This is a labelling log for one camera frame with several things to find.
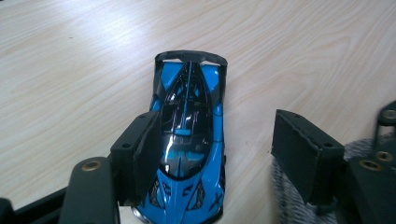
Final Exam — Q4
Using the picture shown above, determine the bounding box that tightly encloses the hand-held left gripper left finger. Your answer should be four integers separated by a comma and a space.
110, 111, 163, 207

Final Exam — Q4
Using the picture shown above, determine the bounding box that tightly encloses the grey cloth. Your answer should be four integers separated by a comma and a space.
270, 133, 396, 224

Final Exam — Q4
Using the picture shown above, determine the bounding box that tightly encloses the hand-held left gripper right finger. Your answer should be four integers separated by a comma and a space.
270, 108, 346, 206

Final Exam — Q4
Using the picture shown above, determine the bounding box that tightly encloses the blue toy car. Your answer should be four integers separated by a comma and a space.
132, 49, 229, 224

